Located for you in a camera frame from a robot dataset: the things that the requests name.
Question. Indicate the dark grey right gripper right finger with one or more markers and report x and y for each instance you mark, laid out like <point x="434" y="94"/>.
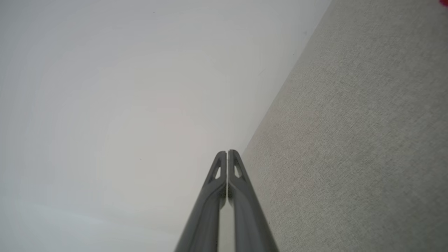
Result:
<point x="250" y="220"/>

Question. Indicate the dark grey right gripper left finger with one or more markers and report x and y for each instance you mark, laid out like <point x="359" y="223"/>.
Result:
<point x="204" y="220"/>

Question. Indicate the red garment with white stripes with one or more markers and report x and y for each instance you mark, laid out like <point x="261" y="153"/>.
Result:
<point x="444" y="2"/>

